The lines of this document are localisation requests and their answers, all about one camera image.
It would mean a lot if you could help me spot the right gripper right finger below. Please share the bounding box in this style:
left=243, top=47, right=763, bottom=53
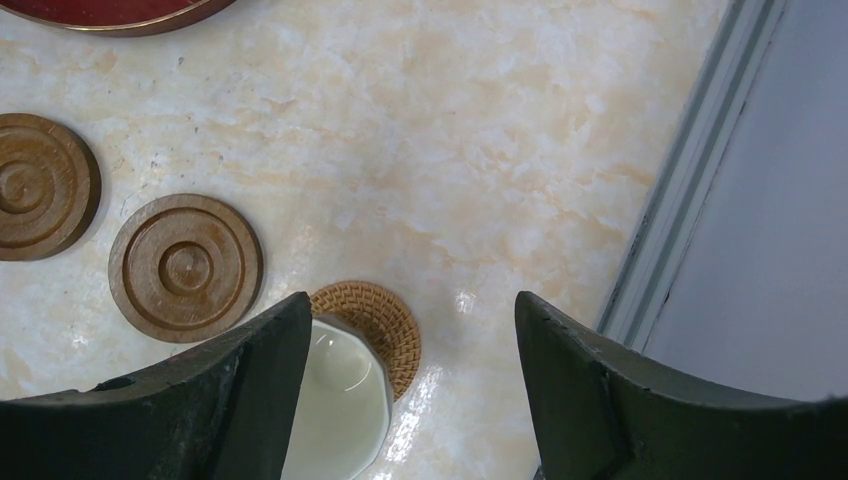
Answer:
left=515, top=291, right=847, bottom=479

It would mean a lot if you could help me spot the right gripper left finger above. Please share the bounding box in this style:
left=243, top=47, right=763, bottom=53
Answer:
left=1, top=292, right=312, bottom=479

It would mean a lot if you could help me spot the black cup white inside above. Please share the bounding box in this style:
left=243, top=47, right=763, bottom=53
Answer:
left=281, top=313, right=393, bottom=479

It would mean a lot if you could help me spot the brown wooden coaster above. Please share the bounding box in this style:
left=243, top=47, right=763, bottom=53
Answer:
left=108, top=193, right=264, bottom=343
left=1, top=113, right=102, bottom=261

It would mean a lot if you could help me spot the light woven coaster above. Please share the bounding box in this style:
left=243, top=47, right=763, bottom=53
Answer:
left=310, top=280, right=422, bottom=400

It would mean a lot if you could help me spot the red round tray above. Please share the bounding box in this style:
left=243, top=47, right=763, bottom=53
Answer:
left=1, top=0, right=234, bottom=37

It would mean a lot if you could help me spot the aluminium frame rail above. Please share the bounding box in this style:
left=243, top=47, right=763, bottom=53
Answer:
left=596, top=1, right=788, bottom=352

